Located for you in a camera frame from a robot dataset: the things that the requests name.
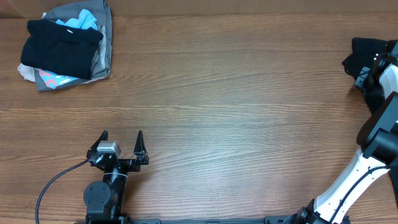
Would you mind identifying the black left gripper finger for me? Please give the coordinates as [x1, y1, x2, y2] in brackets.
[134, 130, 149, 165]
[86, 130, 108, 158]

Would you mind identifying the black t-shirt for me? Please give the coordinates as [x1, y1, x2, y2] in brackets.
[341, 37, 398, 209]

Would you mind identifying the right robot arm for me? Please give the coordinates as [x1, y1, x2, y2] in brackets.
[264, 37, 397, 223]

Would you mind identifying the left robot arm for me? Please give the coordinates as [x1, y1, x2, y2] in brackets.
[83, 131, 149, 223]

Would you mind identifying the blue garment with red print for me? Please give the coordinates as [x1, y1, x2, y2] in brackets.
[37, 68, 77, 89]

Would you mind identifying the folded black shirt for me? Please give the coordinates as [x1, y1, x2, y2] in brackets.
[21, 19, 103, 80]

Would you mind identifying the white folded garment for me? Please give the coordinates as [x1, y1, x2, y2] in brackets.
[17, 63, 35, 83]

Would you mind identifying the light blue garment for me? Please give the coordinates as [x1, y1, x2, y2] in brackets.
[55, 9, 98, 30]

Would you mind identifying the folded grey shirt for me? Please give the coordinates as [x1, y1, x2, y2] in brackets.
[18, 1, 112, 91]

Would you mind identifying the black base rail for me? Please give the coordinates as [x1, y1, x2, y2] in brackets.
[75, 215, 288, 224]

